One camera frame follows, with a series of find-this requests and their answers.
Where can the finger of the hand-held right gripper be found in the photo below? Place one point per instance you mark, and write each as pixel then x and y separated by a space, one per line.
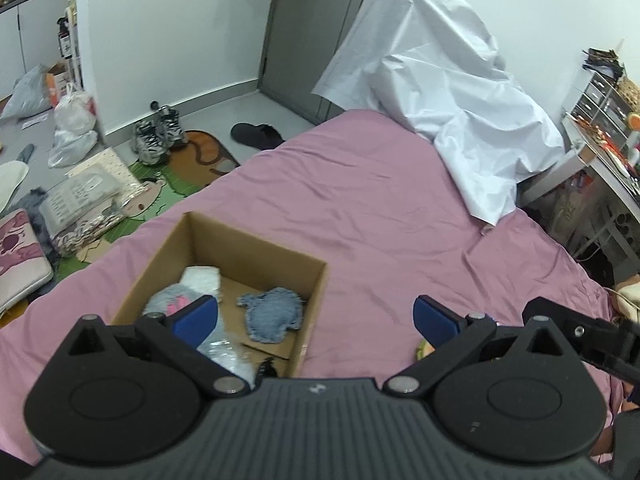
pixel 570 317
pixel 615 366

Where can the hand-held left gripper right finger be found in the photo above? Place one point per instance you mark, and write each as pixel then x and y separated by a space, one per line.
pixel 435 322

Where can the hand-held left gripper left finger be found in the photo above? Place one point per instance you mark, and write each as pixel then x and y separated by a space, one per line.
pixel 195 320

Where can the grey plush cube pink hearts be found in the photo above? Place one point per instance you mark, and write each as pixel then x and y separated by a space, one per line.
pixel 165 300

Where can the white soft wad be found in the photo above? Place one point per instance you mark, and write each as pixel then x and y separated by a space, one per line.
pixel 202 280

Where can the clear bag of white stuffing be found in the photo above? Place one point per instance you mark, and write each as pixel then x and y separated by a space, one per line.
pixel 220 352

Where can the denim heart plush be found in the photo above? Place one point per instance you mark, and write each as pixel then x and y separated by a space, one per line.
pixel 272 312

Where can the brown cardboard box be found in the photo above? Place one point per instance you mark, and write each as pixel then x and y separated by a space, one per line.
pixel 280 265

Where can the beige blanket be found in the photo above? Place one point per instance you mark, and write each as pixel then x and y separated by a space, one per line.
pixel 627 295

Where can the pink bed sheet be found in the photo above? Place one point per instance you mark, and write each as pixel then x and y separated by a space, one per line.
pixel 375 200

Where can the patterned plastic bag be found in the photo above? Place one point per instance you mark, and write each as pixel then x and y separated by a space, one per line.
pixel 90 232

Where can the white desk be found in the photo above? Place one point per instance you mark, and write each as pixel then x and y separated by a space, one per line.
pixel 590 160

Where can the green brown floor mat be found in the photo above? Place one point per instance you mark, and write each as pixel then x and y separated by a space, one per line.
pixel 200 157

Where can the clear wrapped grey package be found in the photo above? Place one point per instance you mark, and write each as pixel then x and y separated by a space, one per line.
pixel 75 200

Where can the pink printed cushion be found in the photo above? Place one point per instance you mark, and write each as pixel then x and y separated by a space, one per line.
pixel 20 260

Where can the grey black sneaker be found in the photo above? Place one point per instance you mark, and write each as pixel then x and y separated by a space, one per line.
pixel 150 140
pixel 172 127

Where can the blue grey fuzzy cloth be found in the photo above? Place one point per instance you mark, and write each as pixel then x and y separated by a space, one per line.
pixel 40 215

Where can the black slipper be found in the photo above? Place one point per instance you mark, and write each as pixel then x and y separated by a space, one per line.
pixel 255 135

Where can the clear plastic bag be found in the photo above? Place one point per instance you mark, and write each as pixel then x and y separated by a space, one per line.
pixel 72 147

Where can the grey drawer organiser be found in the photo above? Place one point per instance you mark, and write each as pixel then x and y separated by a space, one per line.
pixel 600 100

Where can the white insole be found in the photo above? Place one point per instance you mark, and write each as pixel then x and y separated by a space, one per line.
pixel 10 180

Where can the wicker basket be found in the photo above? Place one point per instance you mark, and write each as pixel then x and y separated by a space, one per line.
pixel 629 91

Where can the grey sock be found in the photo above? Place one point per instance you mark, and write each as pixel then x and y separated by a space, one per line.
pixel 25 152

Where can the white plastic bag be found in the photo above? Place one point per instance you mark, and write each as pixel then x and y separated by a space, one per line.
pixel 75 110

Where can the white cover sheet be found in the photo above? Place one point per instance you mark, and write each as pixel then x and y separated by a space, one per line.
pixel 440 75

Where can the orange cardboard box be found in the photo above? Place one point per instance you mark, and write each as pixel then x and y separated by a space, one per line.
pixel 57 82

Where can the grey plastic bag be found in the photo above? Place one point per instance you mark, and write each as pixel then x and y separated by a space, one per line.
pixel 27 90

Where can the grey door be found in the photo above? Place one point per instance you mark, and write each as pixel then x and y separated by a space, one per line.
pixel 310 35

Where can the dark pump bottle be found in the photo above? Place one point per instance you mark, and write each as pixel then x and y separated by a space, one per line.
pixel 64 40

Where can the white cabinet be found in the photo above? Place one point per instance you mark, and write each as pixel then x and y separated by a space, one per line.
pixel 30 25

